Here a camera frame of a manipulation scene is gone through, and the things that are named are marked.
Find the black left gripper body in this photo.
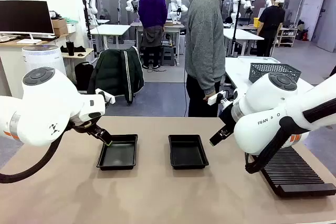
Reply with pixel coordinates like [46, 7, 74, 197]
[69, 118, 104, 137]

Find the black slotted board rack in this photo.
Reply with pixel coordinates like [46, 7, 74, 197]
[245, 146, 336, 198]

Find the grey step stool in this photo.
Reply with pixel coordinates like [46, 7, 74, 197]
[161, 46, 176, 67]

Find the grey plastic basket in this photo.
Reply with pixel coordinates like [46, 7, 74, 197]
[248, 62, 302, 84]

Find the person in black t-shirt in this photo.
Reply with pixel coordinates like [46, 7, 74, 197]
[256, 0, 286, 57]

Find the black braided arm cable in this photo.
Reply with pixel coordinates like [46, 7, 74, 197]
[245, 98, 336, 174]
[0, 121, 71, 184]

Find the white air purifier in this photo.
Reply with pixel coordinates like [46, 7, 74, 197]
[22, 45, 67, 77]

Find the black backpack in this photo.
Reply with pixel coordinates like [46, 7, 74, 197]
[74, 61, 95, 91]

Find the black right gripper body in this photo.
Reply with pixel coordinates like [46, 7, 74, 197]
[218, 104, 238, 130]

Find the small wooden side table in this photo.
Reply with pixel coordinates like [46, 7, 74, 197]
[61, 47, 95, 78]

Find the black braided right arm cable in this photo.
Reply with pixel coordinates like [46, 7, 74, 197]
[245, 98, 336, 174]

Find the white background table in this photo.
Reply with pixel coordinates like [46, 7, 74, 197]
[223, 27, 265, 57]

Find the wooden monitor desk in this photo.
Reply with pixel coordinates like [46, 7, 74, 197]
[0, 33, 69, 49]

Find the black computer monitor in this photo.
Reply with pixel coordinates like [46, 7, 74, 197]
[0, 0, 55, 45]

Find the grey background robot table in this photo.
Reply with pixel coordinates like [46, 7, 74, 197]
[130, 22, 185, 66]

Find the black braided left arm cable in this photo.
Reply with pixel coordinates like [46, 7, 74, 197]
[0, 121, 71, 184]

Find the large white work table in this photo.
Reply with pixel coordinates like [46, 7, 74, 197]
[224, 56, 316, 96]

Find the person's right forearm grey sleeve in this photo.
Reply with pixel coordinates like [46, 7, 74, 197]
[195, 58, 224, 96]

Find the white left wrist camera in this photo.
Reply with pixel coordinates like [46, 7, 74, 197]
[95, 88, 116, 104]

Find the person in grey sweater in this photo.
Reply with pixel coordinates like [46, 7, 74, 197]
[184, 0, 246, 118]

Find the dark green puffer jacket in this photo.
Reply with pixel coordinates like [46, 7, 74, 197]
[87, 46, 145, 104]

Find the black plastic ESD tray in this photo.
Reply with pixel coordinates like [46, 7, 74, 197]
[168, 134, 210, 170]
[96, 134, 139, 171]

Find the brown cardboard box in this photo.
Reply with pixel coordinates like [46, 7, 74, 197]
[51, 18, 69, 36]

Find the black cloth on side table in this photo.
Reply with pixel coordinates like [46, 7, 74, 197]
[60, 45, 87, 53]

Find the person in purple hoodie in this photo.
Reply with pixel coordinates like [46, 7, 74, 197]
[138, 0, 168, 69]

